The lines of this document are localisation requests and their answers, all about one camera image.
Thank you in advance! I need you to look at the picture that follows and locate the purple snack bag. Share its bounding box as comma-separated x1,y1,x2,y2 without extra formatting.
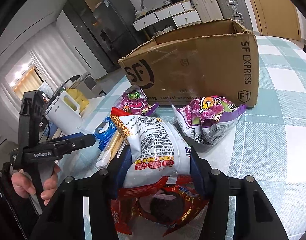
171,95,248,146
120,85,160,117

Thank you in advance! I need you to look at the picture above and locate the person's left hand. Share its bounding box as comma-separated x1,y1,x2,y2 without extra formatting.
11,164,61,201

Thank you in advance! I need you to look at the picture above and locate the blue cookie packet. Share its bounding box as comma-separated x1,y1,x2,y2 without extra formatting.
96,130,126,169

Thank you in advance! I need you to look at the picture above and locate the blue white snack packet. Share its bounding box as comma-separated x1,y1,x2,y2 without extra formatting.
94,120,118,153

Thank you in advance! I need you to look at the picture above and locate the silver suitcase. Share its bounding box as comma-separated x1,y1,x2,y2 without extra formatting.
215,0,253,32

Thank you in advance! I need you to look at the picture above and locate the wooden door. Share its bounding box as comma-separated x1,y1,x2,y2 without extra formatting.
245,0,302,41

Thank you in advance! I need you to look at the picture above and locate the beige suitcase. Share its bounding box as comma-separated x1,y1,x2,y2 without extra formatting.
191,0,224,23

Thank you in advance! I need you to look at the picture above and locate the white snack bag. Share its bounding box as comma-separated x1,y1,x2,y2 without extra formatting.
110,107,194,188

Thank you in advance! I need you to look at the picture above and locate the yellow bag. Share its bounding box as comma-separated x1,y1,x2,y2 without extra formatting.
65,87,90,111

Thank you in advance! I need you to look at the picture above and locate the dark grey fridge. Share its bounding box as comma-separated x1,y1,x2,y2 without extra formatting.
92,0,144,53

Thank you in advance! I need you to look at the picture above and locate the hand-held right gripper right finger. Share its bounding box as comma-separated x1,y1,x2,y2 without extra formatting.
187,152,290,240

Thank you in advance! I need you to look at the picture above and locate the white drawer desk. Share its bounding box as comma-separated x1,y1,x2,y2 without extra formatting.
132,1,201,32

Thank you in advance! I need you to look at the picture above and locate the grey bin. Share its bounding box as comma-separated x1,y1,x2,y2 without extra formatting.
73,72,98,93

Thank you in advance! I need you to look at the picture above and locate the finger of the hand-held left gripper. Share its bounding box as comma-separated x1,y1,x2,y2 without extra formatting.
13,134,96,170

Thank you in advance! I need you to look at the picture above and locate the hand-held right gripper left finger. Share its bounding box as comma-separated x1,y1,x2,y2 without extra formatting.
30,146,132,240

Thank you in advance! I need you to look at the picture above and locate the red snack bag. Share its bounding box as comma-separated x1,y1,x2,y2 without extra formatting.
110,175,209,238

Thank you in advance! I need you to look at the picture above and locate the cardboard box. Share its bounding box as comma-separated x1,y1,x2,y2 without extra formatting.
117,18,260,108

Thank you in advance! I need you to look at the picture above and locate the white pitcher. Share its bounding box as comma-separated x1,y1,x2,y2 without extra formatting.
44,91,81,133

